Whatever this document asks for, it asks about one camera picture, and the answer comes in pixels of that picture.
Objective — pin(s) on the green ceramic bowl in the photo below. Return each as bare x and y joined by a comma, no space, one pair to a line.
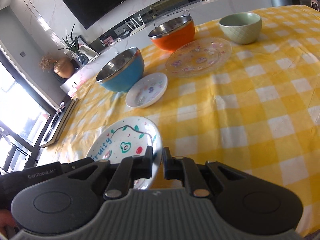
241,28

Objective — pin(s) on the small white sticker plate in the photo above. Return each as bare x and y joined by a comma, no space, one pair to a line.
147,91

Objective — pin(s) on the green plant in blue vase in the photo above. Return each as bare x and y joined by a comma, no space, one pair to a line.
71,43

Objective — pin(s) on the black notebook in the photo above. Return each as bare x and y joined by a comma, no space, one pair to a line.
58,123

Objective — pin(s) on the left hand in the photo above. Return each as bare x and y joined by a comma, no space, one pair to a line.
6,219

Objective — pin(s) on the clear glass patterned plate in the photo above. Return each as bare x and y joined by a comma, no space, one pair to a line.
199,57

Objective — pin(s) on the gold acorn vase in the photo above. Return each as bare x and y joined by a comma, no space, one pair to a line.
64,68

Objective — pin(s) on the white wifi router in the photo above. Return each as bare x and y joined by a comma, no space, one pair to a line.
135,25

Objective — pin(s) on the black pen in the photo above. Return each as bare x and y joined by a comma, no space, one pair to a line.
53,125

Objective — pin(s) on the blue steel bowl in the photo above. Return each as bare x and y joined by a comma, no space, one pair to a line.
123,71

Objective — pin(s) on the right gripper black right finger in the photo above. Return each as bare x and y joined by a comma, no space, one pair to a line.
187,172

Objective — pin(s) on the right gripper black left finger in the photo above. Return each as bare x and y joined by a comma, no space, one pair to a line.
126,172

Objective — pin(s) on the orange steel bowl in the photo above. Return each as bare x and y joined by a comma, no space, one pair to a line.
173,34

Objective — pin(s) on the white fruity painted plate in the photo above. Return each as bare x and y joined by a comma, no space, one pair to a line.
126,138

